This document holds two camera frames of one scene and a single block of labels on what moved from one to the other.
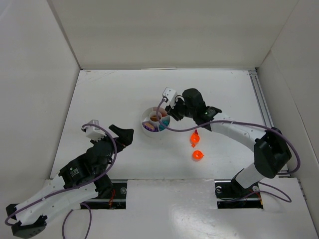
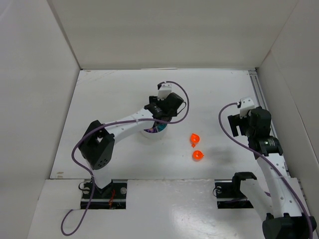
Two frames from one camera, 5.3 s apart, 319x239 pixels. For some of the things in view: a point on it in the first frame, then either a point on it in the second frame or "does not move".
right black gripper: x=176 y=111 -> x=236 y=125
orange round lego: x=195 y=138 does not move
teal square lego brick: x=165 y=122 does not move
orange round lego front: x=198 y=155 does not move
